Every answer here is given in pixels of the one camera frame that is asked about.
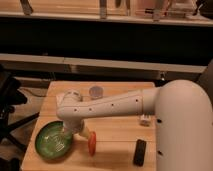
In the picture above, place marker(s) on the cream rubber gripper finger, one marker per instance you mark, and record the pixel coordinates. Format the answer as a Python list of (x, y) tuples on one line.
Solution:
[(85, 132)]

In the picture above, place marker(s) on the green ceramic bowl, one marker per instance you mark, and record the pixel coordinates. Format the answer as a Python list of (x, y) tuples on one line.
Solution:
[(51, 142)]

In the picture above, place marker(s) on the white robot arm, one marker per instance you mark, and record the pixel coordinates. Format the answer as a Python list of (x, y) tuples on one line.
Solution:
[(184, 120)]

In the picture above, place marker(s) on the orange carrot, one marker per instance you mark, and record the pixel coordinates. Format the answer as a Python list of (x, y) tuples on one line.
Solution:
[(92, 143)]

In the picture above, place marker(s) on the black rectangular device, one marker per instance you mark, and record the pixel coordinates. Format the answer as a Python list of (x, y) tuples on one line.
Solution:
[(139, 155)]

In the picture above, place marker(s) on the white tube bottle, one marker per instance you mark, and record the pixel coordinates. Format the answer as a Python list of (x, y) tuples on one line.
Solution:
[(145, 120)]

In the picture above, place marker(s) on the black office chair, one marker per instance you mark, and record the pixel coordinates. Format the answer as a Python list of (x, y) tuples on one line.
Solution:
[(9, 97)]

